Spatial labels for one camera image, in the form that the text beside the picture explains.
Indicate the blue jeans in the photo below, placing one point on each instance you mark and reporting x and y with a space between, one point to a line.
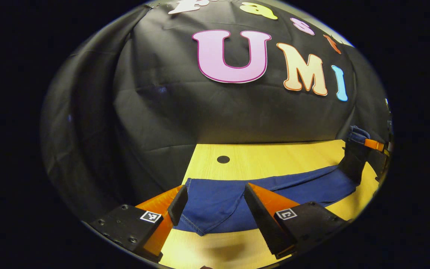
218 201

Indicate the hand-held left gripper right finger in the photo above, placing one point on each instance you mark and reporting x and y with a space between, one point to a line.
261 220

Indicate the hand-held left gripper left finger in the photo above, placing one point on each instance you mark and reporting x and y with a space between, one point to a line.
177 205

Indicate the black backdrop cloth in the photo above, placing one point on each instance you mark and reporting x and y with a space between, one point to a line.
144 112

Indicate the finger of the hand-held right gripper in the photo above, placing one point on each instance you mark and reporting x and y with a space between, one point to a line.
373 144

